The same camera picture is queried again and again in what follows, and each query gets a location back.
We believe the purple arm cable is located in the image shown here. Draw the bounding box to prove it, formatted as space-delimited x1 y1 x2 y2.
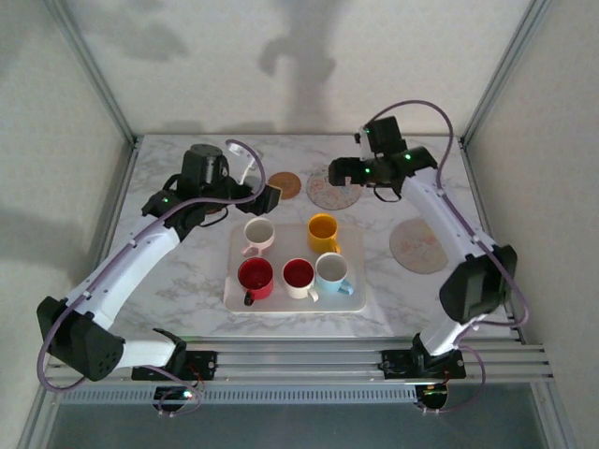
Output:
37 138 261 419
367 99 531 416

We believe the white plastic tray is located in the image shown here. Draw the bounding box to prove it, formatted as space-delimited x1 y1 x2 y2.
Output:
223 223 367 313

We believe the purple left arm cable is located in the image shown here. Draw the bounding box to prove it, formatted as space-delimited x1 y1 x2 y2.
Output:
37 138 261 419

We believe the white cup with red inside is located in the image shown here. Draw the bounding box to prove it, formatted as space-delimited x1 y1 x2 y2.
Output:
282 258 319 303

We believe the red cup with black handle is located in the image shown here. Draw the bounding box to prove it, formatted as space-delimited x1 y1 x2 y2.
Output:
237 256 275 308

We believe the round bunny print coaster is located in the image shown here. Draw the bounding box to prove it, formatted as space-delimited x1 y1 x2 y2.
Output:
305 162 364 211

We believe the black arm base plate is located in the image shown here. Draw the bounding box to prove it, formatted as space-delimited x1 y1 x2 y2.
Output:
132 350 219 381
381 349 468 380

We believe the round woven rattan coaster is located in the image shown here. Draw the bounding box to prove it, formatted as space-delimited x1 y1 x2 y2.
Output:
267 171 301 201

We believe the round pink floral coaster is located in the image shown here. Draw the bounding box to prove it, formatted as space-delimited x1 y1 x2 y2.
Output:
388 217 448 275

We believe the yellow cup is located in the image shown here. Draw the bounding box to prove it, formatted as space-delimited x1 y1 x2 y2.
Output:
307 213 342 255

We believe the aluminium upright post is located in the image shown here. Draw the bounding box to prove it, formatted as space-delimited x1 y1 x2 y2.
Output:
460 0 553 149
43 0 141 149

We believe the grey slotted cable duct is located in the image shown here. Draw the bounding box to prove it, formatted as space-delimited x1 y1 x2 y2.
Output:
58 385 420 406

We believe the pale pink cup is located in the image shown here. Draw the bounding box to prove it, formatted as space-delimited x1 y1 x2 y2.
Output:
241 217 276 257

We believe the aluminium rail with arm bases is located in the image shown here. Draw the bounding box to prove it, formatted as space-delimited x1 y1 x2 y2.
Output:
41 334 556 388

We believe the light blue cup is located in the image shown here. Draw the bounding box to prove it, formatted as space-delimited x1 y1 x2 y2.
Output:
314 252 356 297

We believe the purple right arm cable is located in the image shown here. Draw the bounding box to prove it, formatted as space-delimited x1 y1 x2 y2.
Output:
367 99 531 416

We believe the aluminium side rail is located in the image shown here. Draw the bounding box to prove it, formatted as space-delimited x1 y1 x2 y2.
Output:
458 138 533 338
46 138 141 356

